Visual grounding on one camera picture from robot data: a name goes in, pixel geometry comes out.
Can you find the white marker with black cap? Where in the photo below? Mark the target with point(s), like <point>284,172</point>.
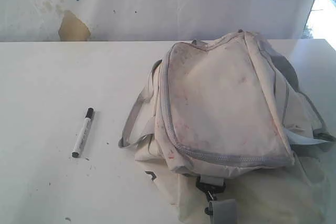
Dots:
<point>82,135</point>

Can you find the white fabric backpack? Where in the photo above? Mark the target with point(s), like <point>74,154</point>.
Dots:
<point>228,136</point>

